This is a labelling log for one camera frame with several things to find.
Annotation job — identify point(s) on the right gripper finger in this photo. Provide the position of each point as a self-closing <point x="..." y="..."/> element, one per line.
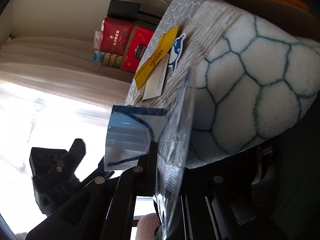
<point x="144" y="174"/>

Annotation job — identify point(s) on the face mask plastic bag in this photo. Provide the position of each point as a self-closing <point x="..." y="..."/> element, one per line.
<point x="160" y="139"/>

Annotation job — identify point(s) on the white paper card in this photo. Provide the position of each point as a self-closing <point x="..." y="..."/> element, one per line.
<point x="154" y="85"/>

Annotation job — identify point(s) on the yellow paper envelope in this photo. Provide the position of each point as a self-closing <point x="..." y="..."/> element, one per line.
<point x="163" y="46"/>

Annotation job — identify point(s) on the blue shark sticker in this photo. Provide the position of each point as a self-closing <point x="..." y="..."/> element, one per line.
<point x="176" y="52"/>

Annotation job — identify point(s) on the red chocolate gift box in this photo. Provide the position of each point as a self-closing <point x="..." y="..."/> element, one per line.
<point x="136" y="48"/>

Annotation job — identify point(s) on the grey patterned fleece blanket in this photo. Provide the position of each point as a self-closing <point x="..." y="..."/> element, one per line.
<point x="257" y="71"/>

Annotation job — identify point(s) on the red tea gift bag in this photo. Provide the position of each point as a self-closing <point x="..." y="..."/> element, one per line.
<point x="116" y="35"/>

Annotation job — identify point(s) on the left black speaker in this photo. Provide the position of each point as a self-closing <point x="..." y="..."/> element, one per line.
<point x="123" y="10"/>

